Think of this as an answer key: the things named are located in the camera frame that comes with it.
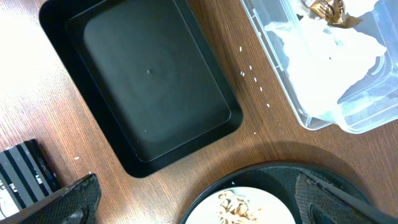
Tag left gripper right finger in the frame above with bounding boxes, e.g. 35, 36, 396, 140
295, 172, 397, 224

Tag gold snack wrapper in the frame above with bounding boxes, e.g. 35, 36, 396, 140
302, 0, 363, 29

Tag round black serving tray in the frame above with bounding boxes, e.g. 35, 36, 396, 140
180, 161, 371, 224

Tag striped black grey box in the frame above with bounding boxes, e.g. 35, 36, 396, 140
1, 139, 60, 220

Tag white tissue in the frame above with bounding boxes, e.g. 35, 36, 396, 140
265, 17, 386, 118

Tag clear plastic waste bin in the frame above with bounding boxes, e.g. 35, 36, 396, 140
242, 0, 397, 134

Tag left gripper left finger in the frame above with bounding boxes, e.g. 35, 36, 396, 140
1, 174, 101, 224

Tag grey plate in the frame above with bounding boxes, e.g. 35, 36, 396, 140
182, 187, 295, 224

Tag food scraps on plate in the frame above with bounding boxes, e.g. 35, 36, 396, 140
217, 190, 259, 224

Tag black rectangular tray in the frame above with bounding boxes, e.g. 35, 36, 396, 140
39, 0, 243, 178

